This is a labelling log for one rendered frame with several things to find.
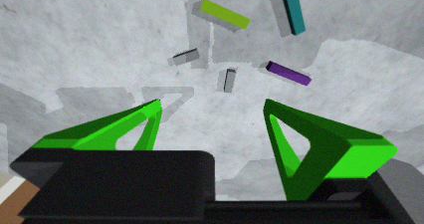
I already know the purple rod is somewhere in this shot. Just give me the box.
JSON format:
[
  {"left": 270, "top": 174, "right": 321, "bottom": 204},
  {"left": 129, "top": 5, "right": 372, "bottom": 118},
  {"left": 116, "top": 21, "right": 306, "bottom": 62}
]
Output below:
[{"left": 266, "top": 62, "right": 312, "bottom": 86}]

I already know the turquoise rod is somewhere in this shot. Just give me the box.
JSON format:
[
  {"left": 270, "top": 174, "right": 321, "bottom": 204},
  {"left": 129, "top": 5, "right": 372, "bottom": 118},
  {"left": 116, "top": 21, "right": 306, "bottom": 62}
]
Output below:
[{"left": 283, "top": 0, "right": 306, "bottom": 36}]

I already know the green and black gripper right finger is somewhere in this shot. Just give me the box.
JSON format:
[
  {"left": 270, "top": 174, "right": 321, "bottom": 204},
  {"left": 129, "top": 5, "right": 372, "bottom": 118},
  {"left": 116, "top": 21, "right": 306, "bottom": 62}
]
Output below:
[{"left": 263, "top": 99, "right": 397, "bottom": 200}]

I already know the lime green bar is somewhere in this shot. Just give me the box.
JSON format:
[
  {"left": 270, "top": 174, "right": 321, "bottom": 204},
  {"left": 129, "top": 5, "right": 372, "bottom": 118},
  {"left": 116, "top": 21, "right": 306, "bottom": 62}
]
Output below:
[{"left": 200, "top": 0, "right": 250, "bottom": 30}]

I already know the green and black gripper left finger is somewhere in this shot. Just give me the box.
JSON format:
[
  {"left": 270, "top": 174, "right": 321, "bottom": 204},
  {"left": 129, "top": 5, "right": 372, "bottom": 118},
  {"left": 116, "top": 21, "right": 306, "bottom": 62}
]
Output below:
[{"left": 30, "top": 99, "right": 162, "bottom": 150}]

